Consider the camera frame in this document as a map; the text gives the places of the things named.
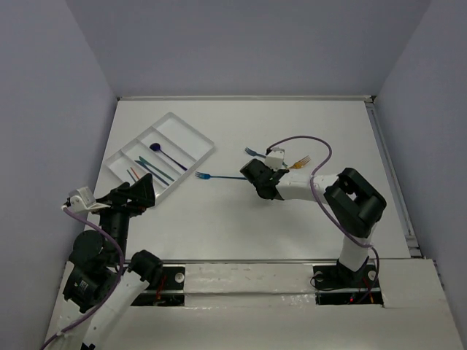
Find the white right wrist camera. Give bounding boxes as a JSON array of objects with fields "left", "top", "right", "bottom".
[{"left": 264, "top": 147, "right": 286, "bottom": 171}]

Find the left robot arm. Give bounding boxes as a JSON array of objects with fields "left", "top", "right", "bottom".
[{"left": 42, "top": 174, "right": 163, "bottom": 349}]

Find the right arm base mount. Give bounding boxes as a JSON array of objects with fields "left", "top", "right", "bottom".
[{"left": 310, "top": 264, "right": 384, "bottom": 306}]

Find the blue knife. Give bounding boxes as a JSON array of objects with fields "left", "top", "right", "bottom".
[{"left": 135, "top": 160, "right": 169, "bottom": 186}]

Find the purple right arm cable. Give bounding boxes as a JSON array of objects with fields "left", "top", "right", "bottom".
[{"left": 265, "top": 135, "right": 381, "bottom": 303}]

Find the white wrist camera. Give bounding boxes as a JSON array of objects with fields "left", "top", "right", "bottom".
[
  {"left": 264, "top": 147, "right": 286, "bottom": 171},
  {"left": 62, "top": 187, "right": 109, "bottom": 214}
]

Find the blue metal fork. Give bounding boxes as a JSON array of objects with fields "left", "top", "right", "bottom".
[{"left": 195, "top": 171, "right": 247, "bottom": 181}]

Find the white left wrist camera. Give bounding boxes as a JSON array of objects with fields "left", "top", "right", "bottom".
[{"left": 62, "top": 187, "right": 109, "bottom": 214}]

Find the gold metal fork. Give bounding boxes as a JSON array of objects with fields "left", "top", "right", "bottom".
[{"left": 286, "top": 156, "right": 311, "bottom": 169}]

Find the purple metal spoon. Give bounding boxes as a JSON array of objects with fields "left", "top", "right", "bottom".
[{"left": 150, "top": 142, "right": 187, "bottom": 171}]

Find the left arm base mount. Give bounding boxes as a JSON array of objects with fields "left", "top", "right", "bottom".
[{"left": 131, "top": 265, "right": 185, "bottom": 307}]

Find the teal knife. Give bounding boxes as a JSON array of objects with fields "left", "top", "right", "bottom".
[{"left": 139, "top": 156, "right": 175, "bottom": 182}]

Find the white divided utensil tray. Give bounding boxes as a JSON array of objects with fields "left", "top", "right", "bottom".
[{"left": 104, "top": 112, "right": 215, "bottom": 205}]

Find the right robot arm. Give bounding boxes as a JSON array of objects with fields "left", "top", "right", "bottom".
[{"left": 240, "top": 159, "right": 387, "bottom": 286}]

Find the orange chopstick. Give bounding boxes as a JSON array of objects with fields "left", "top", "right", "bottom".
[{"left": 130, "top": 167, "right": 140, "bottom": 180}]

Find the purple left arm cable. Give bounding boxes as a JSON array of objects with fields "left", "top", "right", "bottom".
[{"left": 39, "top": 206, "right": 127, "bottom": 350}]

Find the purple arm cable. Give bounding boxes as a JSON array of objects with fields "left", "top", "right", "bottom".
[
  {"left": 265, "top": 135, "right": 381, "bottom": 303},
  {"left": 39, "top": 206, "right": 127, "bottom": 350}
]

